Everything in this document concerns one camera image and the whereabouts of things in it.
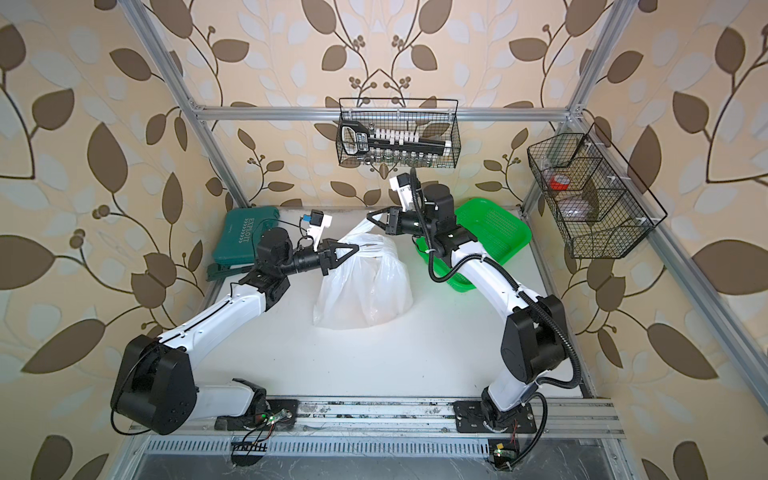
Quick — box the green plastic basket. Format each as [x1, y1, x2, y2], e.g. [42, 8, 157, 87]
[432, 198, 532, 277]

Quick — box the black wire basket right wall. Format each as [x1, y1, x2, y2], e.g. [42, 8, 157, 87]
[527, 124, 668, 260]

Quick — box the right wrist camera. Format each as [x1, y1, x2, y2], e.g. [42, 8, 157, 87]
[390, 172, 420, 211]

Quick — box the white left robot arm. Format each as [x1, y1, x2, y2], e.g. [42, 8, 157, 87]
[110, 227, 360, 435]

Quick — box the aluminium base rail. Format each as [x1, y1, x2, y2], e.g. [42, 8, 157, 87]
[132, 397, 626, 459]

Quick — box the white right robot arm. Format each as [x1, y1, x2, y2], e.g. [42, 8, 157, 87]
[367, 174, 582, 432]

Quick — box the clear plastic piece in basket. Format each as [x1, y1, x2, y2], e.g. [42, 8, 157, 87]
[560, 198, 594, 222]

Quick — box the black wire basket back wall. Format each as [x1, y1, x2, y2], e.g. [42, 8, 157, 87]
[335, 96, 462, 169]

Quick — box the white printed plastic bag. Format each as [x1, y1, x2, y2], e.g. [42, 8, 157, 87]
[313, 219, 413, 330]

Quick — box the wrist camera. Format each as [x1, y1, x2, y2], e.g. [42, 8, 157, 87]
[390, 172, 420, 211]
[301, 210, 332, 249]

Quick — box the black wire basket wall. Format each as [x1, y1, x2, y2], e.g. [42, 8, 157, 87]
[527, 124, 668, 260]
[335, 96, 462, 169]

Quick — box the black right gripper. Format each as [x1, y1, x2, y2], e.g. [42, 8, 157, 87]
[370, 205, 439, 239]

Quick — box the green plastic tool case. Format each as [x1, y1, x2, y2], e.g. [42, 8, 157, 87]
[212, 206, 280, 266]

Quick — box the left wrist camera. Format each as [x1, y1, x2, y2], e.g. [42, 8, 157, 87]
[301, 210, 332, 249]

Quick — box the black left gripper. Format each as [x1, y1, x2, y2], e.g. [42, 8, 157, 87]
[273, 238, 354, 279]

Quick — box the red tape roll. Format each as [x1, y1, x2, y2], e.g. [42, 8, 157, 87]
[548, 174, 571, 192]

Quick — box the black corrugated cable conduit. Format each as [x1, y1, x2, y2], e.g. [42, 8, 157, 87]
[407, 169, 583, 469]

